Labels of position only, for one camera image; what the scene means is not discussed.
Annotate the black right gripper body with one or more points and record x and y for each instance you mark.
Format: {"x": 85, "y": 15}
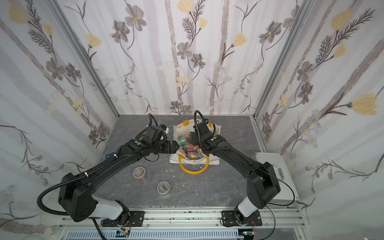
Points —
{"x": 197, "y": 143}

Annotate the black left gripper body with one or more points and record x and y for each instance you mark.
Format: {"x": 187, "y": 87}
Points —
{"x": 167, "y": 146}

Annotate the white canvas tote bag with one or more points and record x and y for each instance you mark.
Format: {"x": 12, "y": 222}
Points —
{"x": 180, "y": 157}

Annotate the red green label seed jar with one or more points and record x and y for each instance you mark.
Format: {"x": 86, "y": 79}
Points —
{"x": 163, "y": 188}

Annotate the yellow stripe lid seed jar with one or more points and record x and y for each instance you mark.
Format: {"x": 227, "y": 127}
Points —
{"x": 192, "y": 156}

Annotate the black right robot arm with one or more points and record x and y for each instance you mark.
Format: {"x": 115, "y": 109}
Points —
{"x": 271, "y": 183}

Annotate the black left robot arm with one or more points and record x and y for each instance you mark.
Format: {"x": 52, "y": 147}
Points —
{"x": 76, "y": 195}

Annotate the teal label seed jar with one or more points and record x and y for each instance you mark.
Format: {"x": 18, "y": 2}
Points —
{"x": 182, "y": 141}

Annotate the small blue box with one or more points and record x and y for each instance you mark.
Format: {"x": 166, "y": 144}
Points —
{"x": 108, "y": 156}

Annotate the silver metal case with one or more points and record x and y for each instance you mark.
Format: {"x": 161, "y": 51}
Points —
{"x": 288, "y": 190}

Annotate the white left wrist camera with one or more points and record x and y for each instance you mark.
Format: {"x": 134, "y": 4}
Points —
{"x": 164, "y": 128}

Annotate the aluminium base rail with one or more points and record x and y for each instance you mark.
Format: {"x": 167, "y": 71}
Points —
{"x": 211, "y": 218}

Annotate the white slotted cable duct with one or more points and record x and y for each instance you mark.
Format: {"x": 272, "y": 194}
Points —
{"x": 188, "y": 234}

